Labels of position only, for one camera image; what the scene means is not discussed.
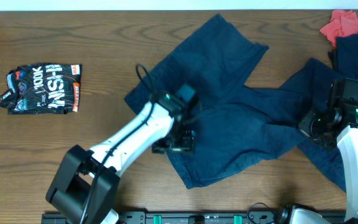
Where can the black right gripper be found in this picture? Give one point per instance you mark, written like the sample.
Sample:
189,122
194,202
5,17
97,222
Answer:
304,124

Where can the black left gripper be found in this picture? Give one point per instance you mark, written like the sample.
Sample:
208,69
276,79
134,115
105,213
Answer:
187,146

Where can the teal blue shorts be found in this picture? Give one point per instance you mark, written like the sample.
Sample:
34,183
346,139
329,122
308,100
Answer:
236,126

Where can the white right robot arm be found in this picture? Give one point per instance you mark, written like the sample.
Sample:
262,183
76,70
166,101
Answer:
347,143

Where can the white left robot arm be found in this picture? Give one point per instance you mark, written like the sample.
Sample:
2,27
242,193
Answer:
86,182

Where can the dark navy garment pile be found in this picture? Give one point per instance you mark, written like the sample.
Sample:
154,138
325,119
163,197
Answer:
324,88

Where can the red crumpled cloth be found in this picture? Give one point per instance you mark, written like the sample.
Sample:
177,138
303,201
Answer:
342,24

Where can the black printed folded shirt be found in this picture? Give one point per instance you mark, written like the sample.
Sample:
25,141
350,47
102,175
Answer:
42,88

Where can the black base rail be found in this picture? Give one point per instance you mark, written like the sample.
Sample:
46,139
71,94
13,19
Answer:
192,218

